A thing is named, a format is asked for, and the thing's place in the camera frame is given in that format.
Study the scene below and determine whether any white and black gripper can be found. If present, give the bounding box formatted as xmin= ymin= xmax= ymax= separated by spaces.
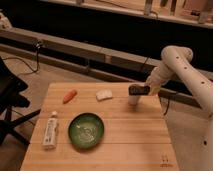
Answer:
xmin=128 ymin=76 xmax=161 ymax=96

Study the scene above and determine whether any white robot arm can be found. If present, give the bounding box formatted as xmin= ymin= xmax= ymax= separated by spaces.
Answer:
xmin=128 ymin=45 xmax=213 ymax=171

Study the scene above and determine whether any white ceramic cup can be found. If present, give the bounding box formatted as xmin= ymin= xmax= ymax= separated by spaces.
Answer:
xmin=128 ymin=95 xmax=140 ymax=106

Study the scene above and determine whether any wooden table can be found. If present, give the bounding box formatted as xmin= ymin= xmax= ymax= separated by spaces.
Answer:
xmin=20 ymin=83 xmax=179 ymax=171

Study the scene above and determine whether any green glass bowl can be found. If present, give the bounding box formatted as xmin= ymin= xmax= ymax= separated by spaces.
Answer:
xmin=68 ymin=113 xmax=105 ymax=150

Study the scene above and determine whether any orange toy carrot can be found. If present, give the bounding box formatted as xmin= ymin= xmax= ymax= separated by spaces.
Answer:
xmin=63 ymin=90 xmax=77 ymax=104

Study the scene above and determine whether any white tube with cap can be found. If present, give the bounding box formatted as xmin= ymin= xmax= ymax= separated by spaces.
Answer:
xmin=42 ymin=111 xmax=58 ymax=149

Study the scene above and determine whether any black office chair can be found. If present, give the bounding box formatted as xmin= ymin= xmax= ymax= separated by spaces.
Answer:
xmin=0 ymin=57 xmax=40 ymax=145

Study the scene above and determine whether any black floor cable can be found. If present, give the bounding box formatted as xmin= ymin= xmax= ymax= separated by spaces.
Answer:
xmin=2 ymin=40 xmax=44 ymax=75

